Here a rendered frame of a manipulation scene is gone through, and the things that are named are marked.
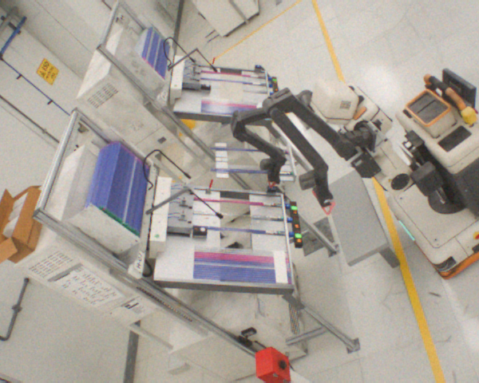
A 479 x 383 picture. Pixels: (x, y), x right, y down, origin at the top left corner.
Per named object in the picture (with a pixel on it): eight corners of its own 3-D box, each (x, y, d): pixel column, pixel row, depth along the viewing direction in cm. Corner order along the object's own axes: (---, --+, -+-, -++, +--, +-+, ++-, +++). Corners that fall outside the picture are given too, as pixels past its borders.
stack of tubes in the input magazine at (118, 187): (150, 167, 278) (115, 137, 263) (140, 234, 241) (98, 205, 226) (134, 177, 283) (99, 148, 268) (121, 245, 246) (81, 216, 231)
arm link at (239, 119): (230, 124, 241) (226, 109, 247) (234, 141, 252) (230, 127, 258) (318, 101, 242) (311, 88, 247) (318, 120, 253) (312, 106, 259)
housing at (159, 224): (170, 194, 296) (172, 177, 286) (164, 258, 261) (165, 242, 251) (156, 193, 295) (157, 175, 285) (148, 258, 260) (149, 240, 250)
